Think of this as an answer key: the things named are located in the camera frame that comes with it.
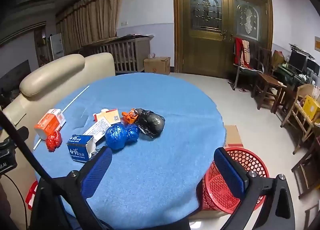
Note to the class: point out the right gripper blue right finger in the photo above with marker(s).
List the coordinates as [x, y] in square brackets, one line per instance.
[232, 172]

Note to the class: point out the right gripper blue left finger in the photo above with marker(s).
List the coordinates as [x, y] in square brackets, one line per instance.
[93, 171]

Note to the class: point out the blue white small carton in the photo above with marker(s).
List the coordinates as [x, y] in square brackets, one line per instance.
[81, 147]

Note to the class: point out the red plastic bag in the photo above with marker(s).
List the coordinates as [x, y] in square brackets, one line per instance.
[53, 141]

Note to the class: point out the long white medicine box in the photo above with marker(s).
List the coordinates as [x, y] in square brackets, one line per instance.
[98, 129]

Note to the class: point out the blue plastic bag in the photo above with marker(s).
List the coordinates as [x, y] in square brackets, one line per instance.
[118, 135]

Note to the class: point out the orange cream small box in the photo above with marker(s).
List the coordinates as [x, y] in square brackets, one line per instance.
[112, 116]

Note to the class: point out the orange packet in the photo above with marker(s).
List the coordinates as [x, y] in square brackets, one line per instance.
[129, 117]

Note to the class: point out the black plastic bag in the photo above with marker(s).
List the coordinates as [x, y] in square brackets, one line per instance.
[150, 123]

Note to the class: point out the red plastic trash basket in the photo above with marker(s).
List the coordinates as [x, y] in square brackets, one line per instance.
[216, 194]

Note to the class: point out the flat cardboard under basket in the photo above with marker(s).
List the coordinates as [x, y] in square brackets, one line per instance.
[233, 138]

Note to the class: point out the red white gift bag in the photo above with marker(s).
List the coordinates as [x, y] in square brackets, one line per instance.
[29, 200]

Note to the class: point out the orange white tissue box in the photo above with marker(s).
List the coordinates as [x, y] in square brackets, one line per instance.
[52, 121]

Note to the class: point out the black flat television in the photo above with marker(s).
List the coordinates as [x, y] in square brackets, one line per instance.
[12, 79]

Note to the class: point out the cream leather sofa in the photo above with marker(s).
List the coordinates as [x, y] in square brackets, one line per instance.
[40, 91]

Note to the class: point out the long white stick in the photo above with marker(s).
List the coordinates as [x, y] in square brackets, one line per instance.
[70, 103]

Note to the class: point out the blue round table cloth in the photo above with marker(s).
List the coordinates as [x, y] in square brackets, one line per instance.
[153, 181]

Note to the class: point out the dark wooden stool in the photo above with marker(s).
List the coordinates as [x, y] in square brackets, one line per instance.
[267, 90]

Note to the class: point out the yellow cardboard box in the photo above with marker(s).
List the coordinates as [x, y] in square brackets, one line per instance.
[311, 107]

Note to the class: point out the chair with red cloth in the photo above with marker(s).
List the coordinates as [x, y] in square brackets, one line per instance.
[241, 60]

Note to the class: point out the white refrigerator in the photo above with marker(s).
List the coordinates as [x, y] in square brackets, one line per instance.
[56, 44]

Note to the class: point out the black computer monitor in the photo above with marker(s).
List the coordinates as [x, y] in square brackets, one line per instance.
[297, 61]

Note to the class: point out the grey wooden crib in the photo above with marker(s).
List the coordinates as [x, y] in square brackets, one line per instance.
[129, 51]

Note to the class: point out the beige striped curtain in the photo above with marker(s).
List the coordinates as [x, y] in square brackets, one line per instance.
[87, 21]

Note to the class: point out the brown wooden double door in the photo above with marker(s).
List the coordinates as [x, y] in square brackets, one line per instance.
[205, 32]

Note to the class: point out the cardboard box by wall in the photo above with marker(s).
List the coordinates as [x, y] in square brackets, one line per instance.
[159, 65]

